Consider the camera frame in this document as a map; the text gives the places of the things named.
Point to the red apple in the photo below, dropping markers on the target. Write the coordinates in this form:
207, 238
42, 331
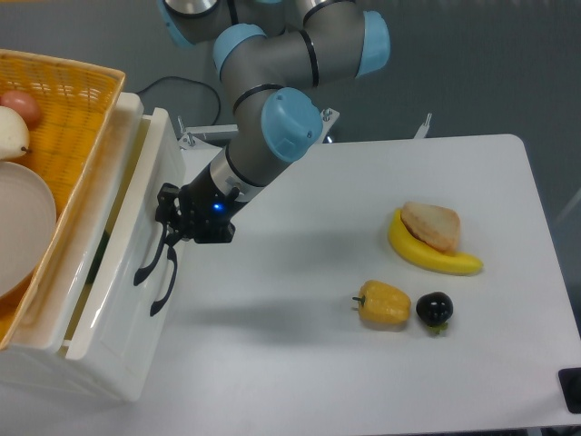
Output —
25, 105

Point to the white pear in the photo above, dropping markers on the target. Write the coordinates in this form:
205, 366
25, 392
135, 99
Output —
15, 136

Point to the yellow bell pepper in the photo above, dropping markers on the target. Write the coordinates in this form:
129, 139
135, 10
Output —
382, 303

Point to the white drawer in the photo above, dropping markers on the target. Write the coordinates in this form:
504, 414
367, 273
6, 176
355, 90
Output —
129, 334
159, 162

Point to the yellow woven basket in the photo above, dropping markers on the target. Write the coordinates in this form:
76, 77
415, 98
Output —
77, 100

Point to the yellow banana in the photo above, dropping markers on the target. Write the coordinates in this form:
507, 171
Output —
422, 255

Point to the white lower drawer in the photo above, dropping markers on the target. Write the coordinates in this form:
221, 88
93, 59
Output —
129, 334

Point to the green bell pepper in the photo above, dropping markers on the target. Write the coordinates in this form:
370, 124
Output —
98, 258

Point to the dark purple eggplant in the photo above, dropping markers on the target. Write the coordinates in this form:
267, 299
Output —
434, 310

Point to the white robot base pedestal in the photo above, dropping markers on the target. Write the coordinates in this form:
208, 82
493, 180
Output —
220, 135

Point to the toasted bread slice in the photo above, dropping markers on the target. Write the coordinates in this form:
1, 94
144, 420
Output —
438, 227

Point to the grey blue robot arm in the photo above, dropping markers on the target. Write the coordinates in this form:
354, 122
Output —
266, 71

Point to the beige round plate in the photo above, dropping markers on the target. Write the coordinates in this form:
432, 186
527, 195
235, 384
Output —
28, 218

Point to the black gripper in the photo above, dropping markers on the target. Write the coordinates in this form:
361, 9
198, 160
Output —
206, 211

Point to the white drawer cabinet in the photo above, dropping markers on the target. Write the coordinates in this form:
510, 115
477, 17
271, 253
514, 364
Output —
36, 355

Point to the white top drawer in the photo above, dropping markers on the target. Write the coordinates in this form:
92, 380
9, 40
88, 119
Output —
159, 162

